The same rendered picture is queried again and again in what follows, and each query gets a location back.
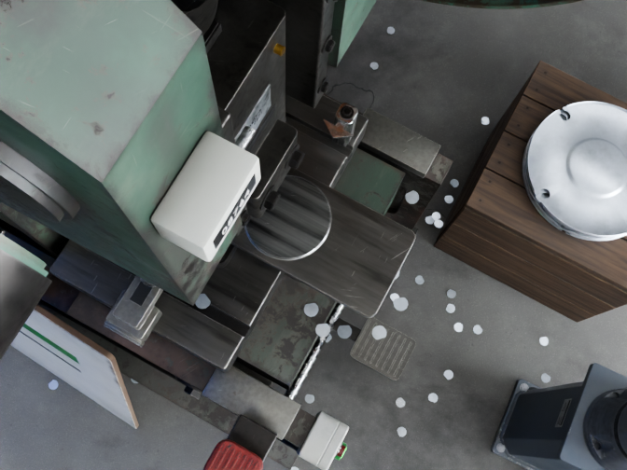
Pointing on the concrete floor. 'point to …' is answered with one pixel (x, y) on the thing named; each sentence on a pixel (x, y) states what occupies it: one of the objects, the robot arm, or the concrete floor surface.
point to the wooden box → (577, 287)
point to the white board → (76, 362)
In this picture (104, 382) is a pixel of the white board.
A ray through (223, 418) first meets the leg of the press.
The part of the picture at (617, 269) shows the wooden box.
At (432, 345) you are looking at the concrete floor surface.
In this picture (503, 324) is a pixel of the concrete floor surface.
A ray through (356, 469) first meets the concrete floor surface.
